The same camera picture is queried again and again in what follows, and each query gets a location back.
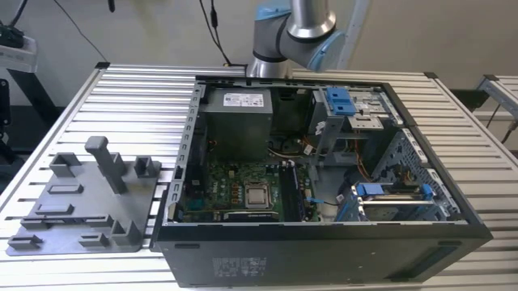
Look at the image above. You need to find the installed black RAM stick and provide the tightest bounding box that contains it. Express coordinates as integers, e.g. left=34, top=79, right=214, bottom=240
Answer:
left=281, top=162, right=303, bottom=221

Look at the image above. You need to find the black slanted stand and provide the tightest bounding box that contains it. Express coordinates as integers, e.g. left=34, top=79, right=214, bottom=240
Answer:
left=7, top=69, right=56, bottom=115

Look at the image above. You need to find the grey parts rack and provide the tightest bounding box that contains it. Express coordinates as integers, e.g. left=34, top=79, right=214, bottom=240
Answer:
left=7, top=135, right=163, bottom=258

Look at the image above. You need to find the grey power supply unit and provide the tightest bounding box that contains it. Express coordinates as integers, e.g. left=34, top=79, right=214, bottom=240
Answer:
left=201, top=87, right=275, bottom=163

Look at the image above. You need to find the green motherboard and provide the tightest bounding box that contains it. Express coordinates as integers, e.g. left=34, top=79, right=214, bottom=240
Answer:
left=178, top=160, right=321, bottom=224

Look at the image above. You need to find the metal socket cover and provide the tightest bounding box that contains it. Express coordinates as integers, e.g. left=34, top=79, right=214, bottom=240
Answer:
left=243, top=180, right=273, bottom=210

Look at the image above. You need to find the silver CPU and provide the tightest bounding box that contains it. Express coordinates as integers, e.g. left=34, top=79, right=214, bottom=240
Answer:
left=247, top=188, right=270, bottom=209

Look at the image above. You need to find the black graphics card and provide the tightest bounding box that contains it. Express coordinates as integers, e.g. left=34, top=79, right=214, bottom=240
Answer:
left=222, top=210, right=281, bottom=224

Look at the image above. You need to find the blue drive latch carrier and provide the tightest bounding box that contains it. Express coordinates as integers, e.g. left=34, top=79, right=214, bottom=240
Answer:
left=326, top=87, right=354, bottom=116

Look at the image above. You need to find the black PC case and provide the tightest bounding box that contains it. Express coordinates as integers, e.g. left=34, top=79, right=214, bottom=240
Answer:
left=150, top=74, right=494, bottom=289

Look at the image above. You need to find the grey metal drive cage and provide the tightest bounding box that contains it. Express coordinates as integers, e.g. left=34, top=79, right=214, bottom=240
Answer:
left=307, top=86, right=405, bottom=166

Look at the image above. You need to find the metal disk bay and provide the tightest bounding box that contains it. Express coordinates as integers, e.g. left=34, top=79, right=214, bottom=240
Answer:
left=337, top=181, right=453, bottom=224

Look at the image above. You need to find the blue disk carrier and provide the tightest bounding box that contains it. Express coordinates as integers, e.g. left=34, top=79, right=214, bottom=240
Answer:
left=353, top=182, right=436, bottom=222

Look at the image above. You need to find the black background box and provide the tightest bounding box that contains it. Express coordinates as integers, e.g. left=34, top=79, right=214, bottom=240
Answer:
left=449, top=89, right=492, bottom=113

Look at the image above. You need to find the aluminium side table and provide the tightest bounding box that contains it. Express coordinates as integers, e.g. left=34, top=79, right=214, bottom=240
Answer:
left=477, top=74, right=518, bottom=122

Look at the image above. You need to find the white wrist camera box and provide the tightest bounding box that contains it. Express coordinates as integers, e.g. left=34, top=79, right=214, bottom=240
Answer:
left=0, top=38, right=38, bottom=73

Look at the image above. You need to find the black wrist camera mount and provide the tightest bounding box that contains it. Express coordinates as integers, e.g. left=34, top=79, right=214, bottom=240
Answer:
left=0, top=25, right=27, bottom=49

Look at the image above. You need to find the black hanging arm cable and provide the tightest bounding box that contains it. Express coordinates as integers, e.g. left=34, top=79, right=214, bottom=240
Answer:
left=197, top=0, right=249, bottom=68

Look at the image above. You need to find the yellow black wire bundle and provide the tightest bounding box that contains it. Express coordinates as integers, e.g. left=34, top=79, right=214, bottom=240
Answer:
left=267, top=136, right=315, bottom=158

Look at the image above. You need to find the black wire with blue tab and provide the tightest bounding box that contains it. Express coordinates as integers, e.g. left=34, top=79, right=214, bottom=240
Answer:
left=306, top=195, right=346, bottom=207

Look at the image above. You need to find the orange wire bundle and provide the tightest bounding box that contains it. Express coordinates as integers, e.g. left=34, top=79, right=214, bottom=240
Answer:
left=352, top=138, right=372, bottom=179

